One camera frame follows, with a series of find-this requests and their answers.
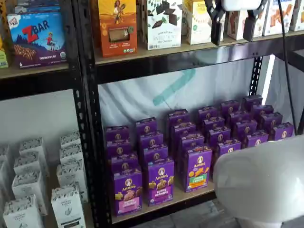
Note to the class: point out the white box orange crackers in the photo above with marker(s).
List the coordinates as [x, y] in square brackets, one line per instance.
[276, 19]

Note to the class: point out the narrow white cracker box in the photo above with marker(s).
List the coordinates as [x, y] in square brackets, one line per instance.
[259, 28]

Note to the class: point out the purple box violet patch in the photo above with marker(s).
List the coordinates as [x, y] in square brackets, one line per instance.
[161, 183]

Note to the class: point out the white box brown crackers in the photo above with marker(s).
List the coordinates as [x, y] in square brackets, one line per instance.
[235, 26]

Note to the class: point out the blue snack bar box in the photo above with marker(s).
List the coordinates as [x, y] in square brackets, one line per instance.
[35, 7]

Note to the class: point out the blue purple Zbar box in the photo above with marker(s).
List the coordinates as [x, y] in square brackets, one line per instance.
[38, 40]

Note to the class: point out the white backdrop sheet teal mark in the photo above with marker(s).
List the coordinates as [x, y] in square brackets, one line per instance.
[142, 99]

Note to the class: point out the orange cracker box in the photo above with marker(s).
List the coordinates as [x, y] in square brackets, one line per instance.
[117, 28]

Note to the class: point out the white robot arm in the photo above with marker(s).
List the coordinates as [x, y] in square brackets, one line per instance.
[261, 185]

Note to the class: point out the white pasta box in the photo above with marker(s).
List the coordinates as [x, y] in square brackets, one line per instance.
[70, 139]
[4, 154]
[71, 175]
[26, 185]
[27, 164]
[71, 154]
[31, 146]
[21, 213]
[2, 178]
[69, 209]

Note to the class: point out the purple snack box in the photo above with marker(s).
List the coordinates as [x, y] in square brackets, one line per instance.
[152, 139]
[219, 135]
[179, 116]
[245, 128]
[185, 128]
[263, 110]
[146, 126]
[257, 139]
[124, 161]
[192, 140]
[282, 130]
[117, 134]
[213, 123]
[253, 101]
[230, 107]
[229, 147]
[238, 116]
[155, 152]
[272, 120]
[118, 148]
[207, 112]

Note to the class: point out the white mint chocolate box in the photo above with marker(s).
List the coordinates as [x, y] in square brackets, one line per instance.
[164, 26]

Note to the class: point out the purple box green orange patch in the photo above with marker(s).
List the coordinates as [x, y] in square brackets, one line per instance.
[198, 169]

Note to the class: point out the yellow green box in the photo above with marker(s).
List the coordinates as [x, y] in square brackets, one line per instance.
[2, 54]

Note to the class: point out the white yellow cracker box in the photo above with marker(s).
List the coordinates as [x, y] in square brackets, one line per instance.
[197, 23]

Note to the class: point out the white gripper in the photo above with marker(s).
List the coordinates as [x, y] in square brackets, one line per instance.
[242, 4]

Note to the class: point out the purple box pink patch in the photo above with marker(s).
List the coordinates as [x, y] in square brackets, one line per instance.
[128, 192]

